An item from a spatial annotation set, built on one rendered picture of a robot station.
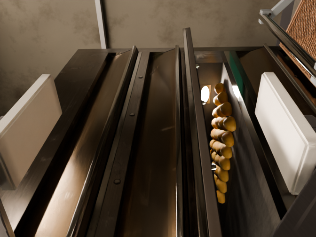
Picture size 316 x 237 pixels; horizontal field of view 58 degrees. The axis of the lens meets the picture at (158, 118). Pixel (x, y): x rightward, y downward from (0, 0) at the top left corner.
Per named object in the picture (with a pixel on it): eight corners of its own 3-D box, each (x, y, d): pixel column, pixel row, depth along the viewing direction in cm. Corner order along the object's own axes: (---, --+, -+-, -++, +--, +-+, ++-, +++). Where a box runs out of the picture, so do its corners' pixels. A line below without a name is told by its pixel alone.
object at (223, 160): (225, 206, 169) (215, 206, 169) (215, 153, 209) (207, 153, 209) (237, 122, 135) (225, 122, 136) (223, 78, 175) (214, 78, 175)
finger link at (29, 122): (16, 192, 14) (1, 192, 14) (63, 113, 20) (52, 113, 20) (-6, 143, 12) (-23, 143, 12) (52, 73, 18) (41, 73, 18)
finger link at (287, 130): (306, 144, 11) (326, 145, 11) (261, 71, 17) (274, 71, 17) (289, 196, 13) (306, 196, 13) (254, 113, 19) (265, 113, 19)
